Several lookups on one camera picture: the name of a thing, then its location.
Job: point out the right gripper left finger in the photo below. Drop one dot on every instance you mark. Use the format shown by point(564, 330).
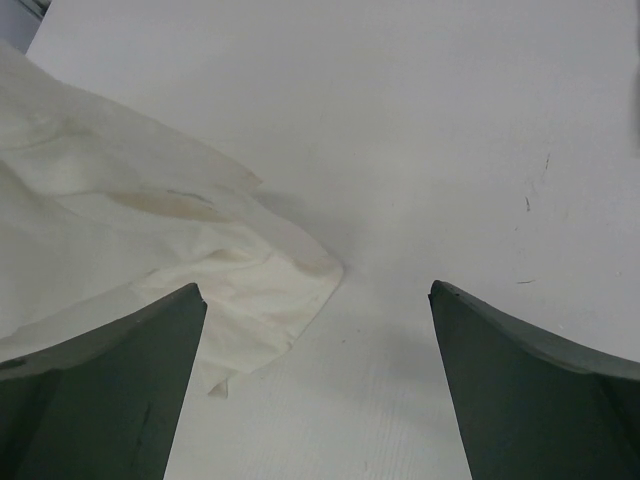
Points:
point(104, 404)

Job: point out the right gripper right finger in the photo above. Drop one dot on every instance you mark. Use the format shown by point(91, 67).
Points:
point(531, 404)

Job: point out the cream white t shirt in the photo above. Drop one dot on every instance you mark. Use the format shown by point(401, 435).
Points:
point(105, 210)

